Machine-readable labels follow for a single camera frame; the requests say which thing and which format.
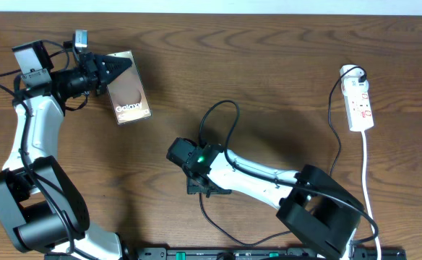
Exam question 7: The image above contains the bronze Galaxy smartphone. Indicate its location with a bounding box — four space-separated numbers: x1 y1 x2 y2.
108 51 152 125

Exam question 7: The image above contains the black charging cable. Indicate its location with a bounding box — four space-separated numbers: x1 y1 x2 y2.
198 65 368 248

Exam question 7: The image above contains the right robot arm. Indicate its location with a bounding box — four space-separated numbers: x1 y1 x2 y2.
166 137 363 259

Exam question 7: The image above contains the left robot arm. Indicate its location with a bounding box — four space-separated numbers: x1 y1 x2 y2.
0 40 132 259

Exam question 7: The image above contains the white USB charger adapter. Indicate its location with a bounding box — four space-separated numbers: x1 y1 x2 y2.
340 64 369 95

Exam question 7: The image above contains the white power strip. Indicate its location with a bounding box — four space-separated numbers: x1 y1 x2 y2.
341 79 374 132

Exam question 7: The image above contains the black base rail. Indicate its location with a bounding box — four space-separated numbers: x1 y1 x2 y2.
43 247 407 260

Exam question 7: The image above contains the white power strip cord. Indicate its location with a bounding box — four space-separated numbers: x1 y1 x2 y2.
361 130 382 260

